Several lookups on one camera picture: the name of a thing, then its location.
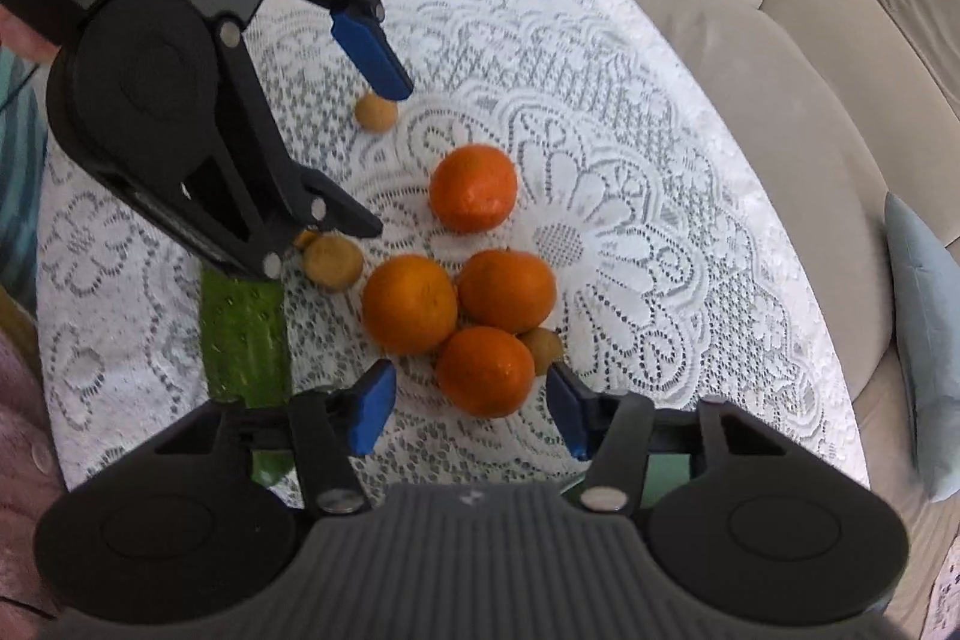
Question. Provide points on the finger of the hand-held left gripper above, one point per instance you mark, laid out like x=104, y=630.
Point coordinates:
x=330, y=209
x=371, y=51

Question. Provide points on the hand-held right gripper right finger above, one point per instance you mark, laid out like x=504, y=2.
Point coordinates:
x=568, y=411

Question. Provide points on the orange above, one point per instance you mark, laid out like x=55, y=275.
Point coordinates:
x=473, y=188
x=409, y=302
x=485, y=370
x=507, y=290

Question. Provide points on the teal striped cloth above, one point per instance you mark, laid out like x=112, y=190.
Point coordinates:
x=16, y=175

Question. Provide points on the light blue pillow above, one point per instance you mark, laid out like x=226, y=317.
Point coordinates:
x=926, y=340

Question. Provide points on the white lace tablecloth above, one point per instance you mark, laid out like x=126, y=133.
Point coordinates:
x=600, y=160

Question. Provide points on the beige sofa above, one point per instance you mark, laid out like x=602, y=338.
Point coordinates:
x=787, y=85

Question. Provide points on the green cucumber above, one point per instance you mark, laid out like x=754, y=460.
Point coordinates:
x=244, y=340

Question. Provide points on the person's left forearm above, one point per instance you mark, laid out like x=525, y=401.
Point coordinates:
x=19, y=36

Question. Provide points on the beige cushion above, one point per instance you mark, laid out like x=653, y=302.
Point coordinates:
x=926, y=3

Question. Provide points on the pink fluffy garment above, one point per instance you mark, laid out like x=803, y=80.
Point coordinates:
x=26, y=460

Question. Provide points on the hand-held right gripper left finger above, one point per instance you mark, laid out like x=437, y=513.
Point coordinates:
x=373, y=407

